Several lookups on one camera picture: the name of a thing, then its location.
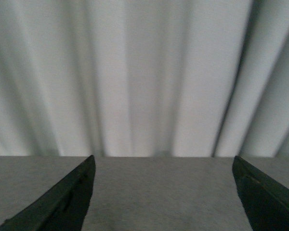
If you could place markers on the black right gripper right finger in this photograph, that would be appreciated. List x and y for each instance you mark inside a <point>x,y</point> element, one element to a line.
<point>265,201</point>

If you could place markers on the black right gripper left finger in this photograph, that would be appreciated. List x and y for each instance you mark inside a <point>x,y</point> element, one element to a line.
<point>63,207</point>

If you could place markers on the white curtain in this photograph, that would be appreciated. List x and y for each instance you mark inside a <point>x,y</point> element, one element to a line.
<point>185,78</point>

